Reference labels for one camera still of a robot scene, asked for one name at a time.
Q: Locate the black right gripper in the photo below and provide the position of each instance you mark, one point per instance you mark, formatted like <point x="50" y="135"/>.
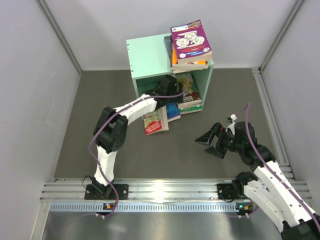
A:
<point x="207" y="138"/>

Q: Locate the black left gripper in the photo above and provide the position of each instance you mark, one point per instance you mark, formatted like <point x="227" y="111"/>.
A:
<point x="175" y="99"/>

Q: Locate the dark blue paperback book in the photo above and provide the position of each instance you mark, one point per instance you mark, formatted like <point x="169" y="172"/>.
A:
<point x="189" y="67"/>

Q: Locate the light teal thin book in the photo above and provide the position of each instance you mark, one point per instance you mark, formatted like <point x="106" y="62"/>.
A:
<point x="191" y="97"/>

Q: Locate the Roald Dahl Charlie book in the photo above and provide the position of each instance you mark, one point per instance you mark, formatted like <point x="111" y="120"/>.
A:
<point x="174" y="60"/>

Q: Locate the Jane Eyre sunset cover book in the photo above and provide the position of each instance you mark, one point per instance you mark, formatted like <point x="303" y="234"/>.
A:
<point x="172" y="111"/>

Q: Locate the green paperback book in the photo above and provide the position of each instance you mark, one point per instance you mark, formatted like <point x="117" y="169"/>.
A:
<point x="192" y="109"/>

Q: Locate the red Treehouse paperback book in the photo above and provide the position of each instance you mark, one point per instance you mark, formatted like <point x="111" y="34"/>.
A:
<point x="156" y="121"/>

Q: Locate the dark brown Edward Tulane book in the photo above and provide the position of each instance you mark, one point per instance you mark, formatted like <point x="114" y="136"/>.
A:
<point x="168" y="42"/>

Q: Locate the purple paperback book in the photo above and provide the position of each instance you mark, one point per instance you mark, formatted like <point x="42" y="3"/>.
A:
<point x="191" y="43"/>

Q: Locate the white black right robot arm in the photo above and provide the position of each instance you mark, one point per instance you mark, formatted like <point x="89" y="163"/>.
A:
<point x="265" y="184"/>

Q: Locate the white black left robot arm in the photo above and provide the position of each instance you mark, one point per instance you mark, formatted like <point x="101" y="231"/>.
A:
<point x="111" y="129"/>

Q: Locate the mint green wooden cube shelf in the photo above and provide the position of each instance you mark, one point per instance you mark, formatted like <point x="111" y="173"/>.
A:
<point x="149" y="61"/>

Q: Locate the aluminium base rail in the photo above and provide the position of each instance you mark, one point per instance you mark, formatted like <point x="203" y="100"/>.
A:
<point x="166" y="171"/>

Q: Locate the aluminium right frame post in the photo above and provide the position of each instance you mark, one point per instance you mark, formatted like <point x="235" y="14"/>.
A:
<point x="298" y="4"/>

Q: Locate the aluminium frame post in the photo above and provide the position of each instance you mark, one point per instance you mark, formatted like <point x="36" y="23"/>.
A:
<point x="58" y="32"/>
<point x="298" y="4"/>

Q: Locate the aluminium left frame post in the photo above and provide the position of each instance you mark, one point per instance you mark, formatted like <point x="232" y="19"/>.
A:
<point x="58" y="32"/>

